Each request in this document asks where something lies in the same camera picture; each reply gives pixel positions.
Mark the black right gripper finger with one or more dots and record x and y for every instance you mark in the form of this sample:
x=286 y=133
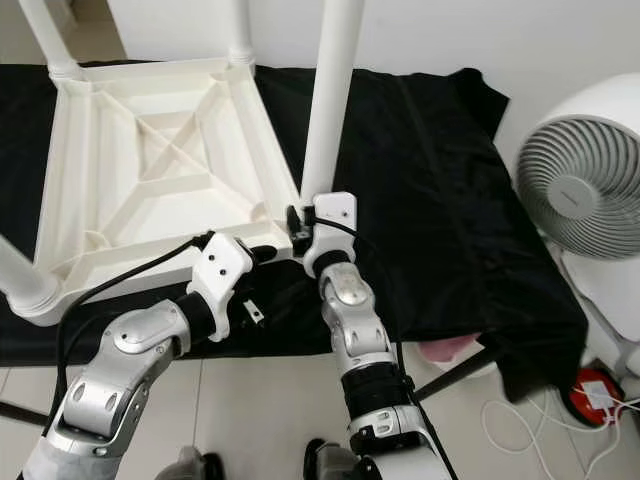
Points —
x=292 y=226

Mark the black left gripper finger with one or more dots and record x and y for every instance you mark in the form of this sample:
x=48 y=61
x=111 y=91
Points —
x=262 y=254

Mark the white plastic table top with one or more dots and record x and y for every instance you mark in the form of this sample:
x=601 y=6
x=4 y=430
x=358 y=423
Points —
x=160 y=170

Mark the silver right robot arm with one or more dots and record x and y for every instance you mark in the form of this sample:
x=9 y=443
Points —
x=365 y=340

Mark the black fabric table cover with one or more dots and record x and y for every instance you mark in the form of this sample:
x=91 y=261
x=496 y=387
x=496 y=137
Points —
x=450 y=200

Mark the grey robot left leg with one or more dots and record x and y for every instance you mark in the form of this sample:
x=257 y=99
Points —
x=192 y=466

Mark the grey robot leg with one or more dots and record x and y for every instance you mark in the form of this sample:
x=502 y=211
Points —
x=192 y=466
x=342 y=463

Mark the grey robot right leg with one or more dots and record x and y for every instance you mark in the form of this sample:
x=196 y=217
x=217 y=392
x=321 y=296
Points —
x=342 y=463

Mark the black metal table leg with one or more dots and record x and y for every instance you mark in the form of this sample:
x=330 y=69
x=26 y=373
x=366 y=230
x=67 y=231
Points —
x=455 y=372
x=20 y=412

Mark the red round device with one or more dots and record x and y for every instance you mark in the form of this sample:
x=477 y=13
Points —
x=595 y=395

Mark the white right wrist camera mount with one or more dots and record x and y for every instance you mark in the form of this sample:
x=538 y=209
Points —
x=333 y=222

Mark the white pedestal fan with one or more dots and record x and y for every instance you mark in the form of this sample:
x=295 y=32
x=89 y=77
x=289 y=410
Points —
x=575 y=170

